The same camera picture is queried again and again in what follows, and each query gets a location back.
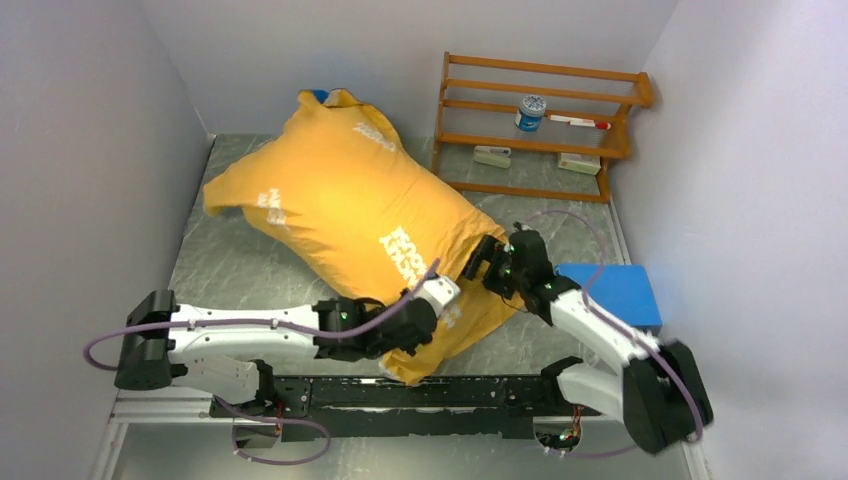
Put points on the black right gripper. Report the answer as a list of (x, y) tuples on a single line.
[(492, 250)]

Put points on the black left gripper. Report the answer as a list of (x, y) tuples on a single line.
[(411, 349)]

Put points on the blue and orange pillowcase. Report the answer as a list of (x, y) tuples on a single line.
[(338, 188)]

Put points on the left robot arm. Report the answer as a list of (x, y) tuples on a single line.
[(221, 351)]

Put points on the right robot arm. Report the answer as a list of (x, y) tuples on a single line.
[(653, 388)]

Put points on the small white box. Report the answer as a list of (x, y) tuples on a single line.
[(580, 163)]

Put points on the blue round jar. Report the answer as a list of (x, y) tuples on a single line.
[(531, 111)]

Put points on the blue foam pad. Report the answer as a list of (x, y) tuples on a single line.
[(623, 290)]

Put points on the red and white marker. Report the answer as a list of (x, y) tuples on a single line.
[(580, 122)]

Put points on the orange wooden rack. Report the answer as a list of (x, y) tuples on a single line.
[(614, 144)]

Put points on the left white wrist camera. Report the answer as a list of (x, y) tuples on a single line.
[(440, 292)]

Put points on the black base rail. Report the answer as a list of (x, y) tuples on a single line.
[(511, 406)]

